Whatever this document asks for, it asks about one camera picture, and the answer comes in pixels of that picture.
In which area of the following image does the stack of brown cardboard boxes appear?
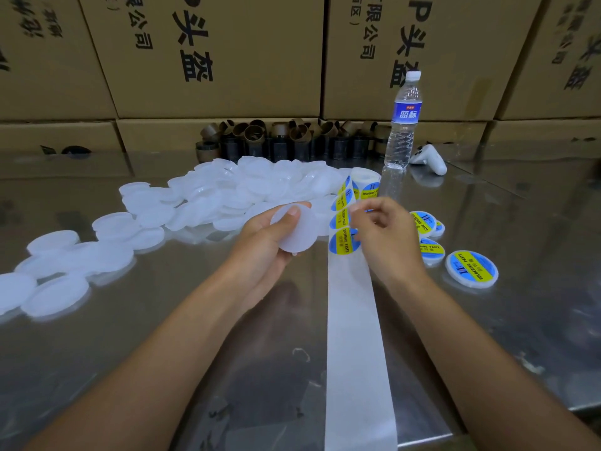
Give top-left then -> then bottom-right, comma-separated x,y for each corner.
0,0 -> 601,154

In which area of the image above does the person's right forearm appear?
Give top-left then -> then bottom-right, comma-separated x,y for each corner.
396,267 -> 601,451

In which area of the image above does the sticker roll with backing strip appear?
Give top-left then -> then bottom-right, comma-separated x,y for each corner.
324,167 -> 398,451

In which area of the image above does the person's right hand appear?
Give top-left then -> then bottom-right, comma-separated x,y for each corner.
347,197 -> 428,289

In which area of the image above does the row of dark cardboard tubes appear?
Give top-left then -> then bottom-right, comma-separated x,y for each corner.
195,119 -> 391,163

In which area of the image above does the person's left hand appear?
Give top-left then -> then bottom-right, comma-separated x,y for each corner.
220,204 -> 311,311

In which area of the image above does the white handheld controller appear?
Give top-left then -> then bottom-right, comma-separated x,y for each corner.
410,143 -> 449,177

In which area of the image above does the pile of white plastic lids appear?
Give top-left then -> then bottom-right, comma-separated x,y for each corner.
0,157 -> 362,320

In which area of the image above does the clear plastic water bottle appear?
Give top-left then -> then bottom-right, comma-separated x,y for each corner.
384,71 -> 424,173

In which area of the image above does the person's left forearm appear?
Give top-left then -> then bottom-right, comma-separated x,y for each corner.
28,281 -> 255,451

